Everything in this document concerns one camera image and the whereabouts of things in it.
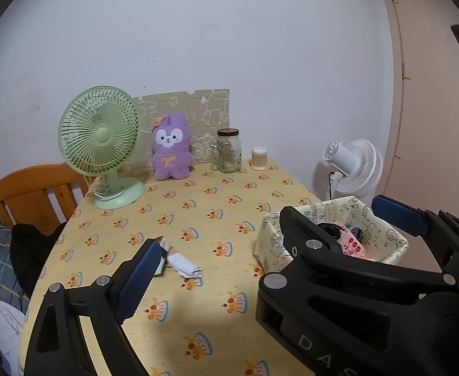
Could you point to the purple plush toy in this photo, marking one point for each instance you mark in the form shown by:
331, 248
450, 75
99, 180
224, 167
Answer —
172, 160

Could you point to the yellow printed tablecloth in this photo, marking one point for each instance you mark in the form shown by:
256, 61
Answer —
194, 223

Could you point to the cotton swab container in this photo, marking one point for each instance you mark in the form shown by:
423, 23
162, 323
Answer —
259, 160

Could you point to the dark cloth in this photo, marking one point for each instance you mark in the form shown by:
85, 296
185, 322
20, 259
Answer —
29, 250

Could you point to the cartoon-print fabric storage basket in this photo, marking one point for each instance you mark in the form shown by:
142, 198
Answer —
268, 239

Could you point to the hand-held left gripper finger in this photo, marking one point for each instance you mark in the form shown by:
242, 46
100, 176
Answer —
135, 282

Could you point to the beige printed cardboard sheet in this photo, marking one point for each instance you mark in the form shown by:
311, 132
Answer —
210, 105

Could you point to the wooden chair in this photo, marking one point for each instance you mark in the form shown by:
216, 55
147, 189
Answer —
29, 182

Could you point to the white crumpled fabric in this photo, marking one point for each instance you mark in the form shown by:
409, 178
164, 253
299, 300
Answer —
10, 325

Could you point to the green desk fan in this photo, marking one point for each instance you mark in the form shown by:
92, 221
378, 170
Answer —
96, 133

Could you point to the glass jar with dark lid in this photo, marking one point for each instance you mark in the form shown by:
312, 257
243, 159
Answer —
229, 152

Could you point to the grey scrunchie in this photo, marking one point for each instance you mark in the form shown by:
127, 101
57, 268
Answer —
355, 229

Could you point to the pink door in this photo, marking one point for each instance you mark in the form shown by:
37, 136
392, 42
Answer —
429, 125

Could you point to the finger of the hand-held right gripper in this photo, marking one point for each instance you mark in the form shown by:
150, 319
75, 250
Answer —
398, 213
300, 231

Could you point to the small black soft item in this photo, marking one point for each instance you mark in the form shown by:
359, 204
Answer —
329, 229

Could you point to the pink tissue pack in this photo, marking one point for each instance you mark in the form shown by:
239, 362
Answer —
351, 243

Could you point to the small white packets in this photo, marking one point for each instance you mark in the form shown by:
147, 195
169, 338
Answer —
182, 264

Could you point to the white standing fan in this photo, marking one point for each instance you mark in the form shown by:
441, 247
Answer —
355, 160

